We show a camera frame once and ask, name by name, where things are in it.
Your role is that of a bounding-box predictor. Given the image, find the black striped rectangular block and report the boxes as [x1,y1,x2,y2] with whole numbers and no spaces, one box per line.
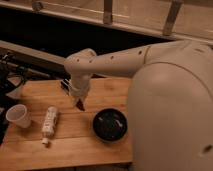
[60,79,69,94]

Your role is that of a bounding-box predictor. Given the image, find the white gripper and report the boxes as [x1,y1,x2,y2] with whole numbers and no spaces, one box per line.
[69,74,91,106]

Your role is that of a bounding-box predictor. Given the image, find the red chili pepper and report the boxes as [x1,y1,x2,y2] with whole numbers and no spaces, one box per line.
[76,99,85,111]

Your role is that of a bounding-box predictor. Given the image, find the black ceramic bowl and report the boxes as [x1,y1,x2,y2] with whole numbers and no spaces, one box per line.
[92,108,128,142]

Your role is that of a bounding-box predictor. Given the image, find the black cables and equipment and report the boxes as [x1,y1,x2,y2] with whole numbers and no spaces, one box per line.
[0,51,29,144]

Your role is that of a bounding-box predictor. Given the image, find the metal railing frame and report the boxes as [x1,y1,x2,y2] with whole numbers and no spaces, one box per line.
[0,0,213,44]

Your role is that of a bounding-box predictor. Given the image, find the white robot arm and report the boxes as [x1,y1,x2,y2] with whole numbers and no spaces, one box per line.
[64,41,213,171]

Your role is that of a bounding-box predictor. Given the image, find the white paper cup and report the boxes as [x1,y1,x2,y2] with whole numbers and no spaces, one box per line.
[6,104,31,128]

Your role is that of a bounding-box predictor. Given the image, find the white tube bottle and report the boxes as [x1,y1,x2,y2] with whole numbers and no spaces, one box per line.
[42,106,59,146]

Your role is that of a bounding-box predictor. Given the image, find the wooden cutting board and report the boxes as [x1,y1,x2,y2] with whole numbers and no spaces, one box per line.
[0,79,132,170]

